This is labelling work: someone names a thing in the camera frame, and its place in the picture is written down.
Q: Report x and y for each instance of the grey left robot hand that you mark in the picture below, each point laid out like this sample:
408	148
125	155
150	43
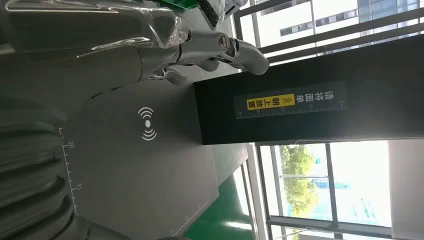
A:
82	39

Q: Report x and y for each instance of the grey package with red print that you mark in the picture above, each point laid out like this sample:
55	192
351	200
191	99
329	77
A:
212	13

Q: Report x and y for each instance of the black inbound scanner machine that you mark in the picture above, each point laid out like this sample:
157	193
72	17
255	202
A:
298	126

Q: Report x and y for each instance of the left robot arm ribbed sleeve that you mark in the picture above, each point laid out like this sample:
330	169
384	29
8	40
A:
26	172

